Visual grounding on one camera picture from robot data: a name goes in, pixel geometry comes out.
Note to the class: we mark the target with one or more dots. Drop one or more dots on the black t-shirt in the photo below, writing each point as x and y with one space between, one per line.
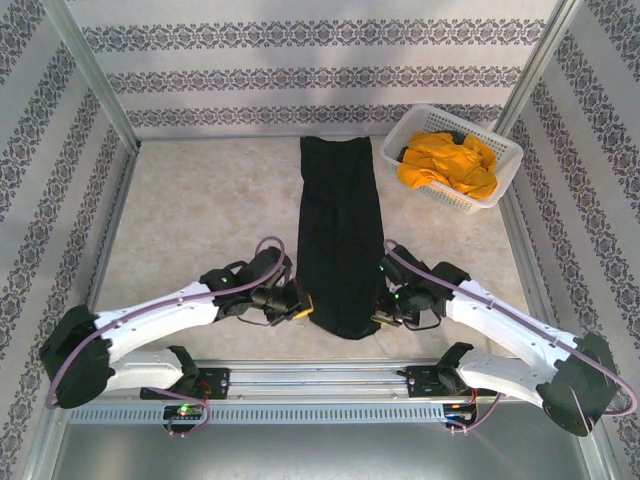
340 240

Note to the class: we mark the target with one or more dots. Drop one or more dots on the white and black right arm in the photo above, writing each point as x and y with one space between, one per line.
500 320

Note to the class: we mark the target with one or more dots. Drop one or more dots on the yellow t-shirt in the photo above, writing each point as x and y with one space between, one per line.
450 165

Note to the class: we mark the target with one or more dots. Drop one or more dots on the grey metal sheet panel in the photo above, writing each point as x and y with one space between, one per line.
320 455

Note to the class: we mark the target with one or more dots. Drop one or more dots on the white plastic basket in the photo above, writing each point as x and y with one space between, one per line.
505 165

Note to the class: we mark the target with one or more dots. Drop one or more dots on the dark grey t-shirt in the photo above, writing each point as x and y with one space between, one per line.
452 136

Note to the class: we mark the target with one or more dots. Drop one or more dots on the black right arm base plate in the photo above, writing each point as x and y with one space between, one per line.
420 380

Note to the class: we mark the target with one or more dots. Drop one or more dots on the aluminium mounting rail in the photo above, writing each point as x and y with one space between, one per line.
320 380

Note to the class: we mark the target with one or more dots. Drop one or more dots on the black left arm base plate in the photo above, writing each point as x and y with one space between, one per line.
217 382

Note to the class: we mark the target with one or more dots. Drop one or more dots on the aluminium side rail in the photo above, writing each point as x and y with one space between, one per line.
117 200
520 240

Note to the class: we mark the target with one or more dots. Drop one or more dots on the aluminium back rail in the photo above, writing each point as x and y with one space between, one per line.
225 137

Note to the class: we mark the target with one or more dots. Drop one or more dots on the aluminium frame post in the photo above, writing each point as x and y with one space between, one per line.
535 65
90 70

